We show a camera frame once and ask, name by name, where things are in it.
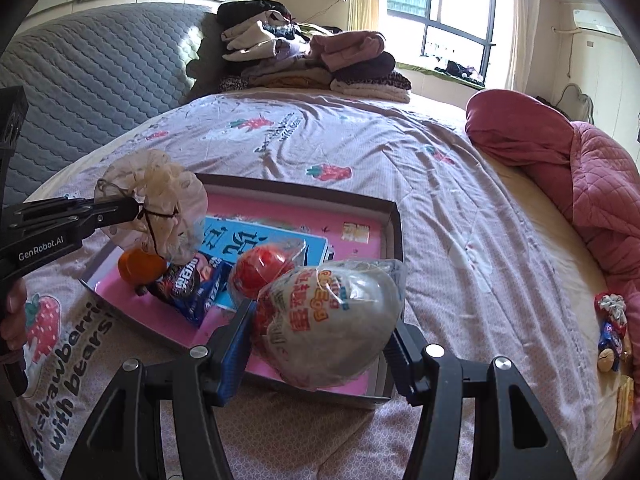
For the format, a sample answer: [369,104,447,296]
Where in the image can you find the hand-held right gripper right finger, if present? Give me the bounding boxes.
[382,324,571,480]

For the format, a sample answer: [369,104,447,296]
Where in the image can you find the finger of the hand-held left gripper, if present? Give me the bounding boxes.
[15,197,101,222]
[15,197,141,235]

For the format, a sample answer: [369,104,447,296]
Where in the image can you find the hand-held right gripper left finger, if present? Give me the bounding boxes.
[62,300,257,480]

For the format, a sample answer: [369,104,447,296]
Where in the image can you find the orange tangerine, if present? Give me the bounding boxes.
[117,250,168,286]

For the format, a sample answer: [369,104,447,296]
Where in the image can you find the white and red egg packet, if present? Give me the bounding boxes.
[251,258,407,392]

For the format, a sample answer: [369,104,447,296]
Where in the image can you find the blue snack packet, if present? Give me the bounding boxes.
[136,251,236,330]

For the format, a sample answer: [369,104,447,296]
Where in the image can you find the red egg toy packet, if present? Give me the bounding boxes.
[227,239,307,311]

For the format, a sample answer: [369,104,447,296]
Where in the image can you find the shallow grey cardboard box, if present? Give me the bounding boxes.
[80,172,402,411]

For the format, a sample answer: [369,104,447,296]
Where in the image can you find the person's left hand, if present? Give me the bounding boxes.
[1,277,29,358]

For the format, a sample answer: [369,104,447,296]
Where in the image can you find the grey quilted headboard cover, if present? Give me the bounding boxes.
[0,4,221,211]

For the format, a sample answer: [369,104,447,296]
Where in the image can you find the pink and blue book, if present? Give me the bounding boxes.
[82,187,388,401]

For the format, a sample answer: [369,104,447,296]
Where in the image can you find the cream bed sheet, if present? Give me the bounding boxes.
[485,160,631,411]

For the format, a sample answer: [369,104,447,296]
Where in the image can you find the small blue wrapped candy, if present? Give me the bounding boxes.
[598,320,623,351]

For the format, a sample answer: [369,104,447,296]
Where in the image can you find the red white fabric ornament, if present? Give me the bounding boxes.
[595,291,628,326]

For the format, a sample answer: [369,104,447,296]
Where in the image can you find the yellow snack packet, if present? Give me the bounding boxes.
[614,377,635,433]

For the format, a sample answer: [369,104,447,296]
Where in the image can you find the strawberry printed bed sheet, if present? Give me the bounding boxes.
[0,87,626,480]

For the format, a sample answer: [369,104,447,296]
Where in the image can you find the pile of folded clothes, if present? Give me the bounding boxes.
[217,0,413,106]

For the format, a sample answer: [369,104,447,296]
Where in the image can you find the pink pillow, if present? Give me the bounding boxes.
[465,89,576,171]

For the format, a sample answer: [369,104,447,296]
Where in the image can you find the pink quilted blanket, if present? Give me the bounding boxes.
[565,120,640,331]

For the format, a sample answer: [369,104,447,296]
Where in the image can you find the green windowsill cushion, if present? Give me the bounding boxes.
[395,62,488,91]

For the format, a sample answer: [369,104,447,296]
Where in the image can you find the dark clothes on windowsill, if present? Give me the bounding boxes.
[434,60,485,83]

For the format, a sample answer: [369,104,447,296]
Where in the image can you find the plain cream curtain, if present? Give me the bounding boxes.
[502,0,541,93]

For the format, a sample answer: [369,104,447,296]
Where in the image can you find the white air conditioner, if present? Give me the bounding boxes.
[572,7,623,37]

